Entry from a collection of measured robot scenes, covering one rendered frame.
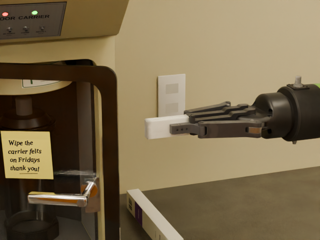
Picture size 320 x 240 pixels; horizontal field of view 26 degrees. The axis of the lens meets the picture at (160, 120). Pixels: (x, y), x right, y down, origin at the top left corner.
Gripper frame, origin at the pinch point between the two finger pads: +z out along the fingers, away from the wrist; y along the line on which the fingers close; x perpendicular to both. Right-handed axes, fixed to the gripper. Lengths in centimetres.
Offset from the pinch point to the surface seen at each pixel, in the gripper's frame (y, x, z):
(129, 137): -55, 21, -10
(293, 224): -24, 34, -38
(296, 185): -42, 34, -49
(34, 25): -5.7, -16.0, 19.0
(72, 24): -6.0, -15.9, 13.1
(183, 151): -55, 26, -24
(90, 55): -11.3, -9.7, 9.2
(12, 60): -11.2, -9.8, 21.8
